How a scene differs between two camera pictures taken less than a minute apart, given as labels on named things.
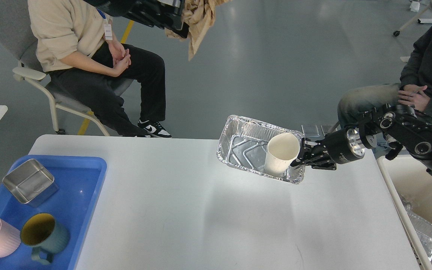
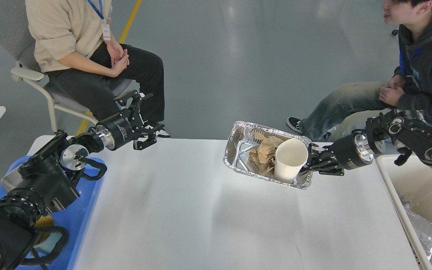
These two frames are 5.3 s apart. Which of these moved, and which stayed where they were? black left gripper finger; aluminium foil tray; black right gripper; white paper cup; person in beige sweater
Moved: aluminium foil tray; black right gripper; white paper cup; black left gripper finger
Stayed: person in beige sweater
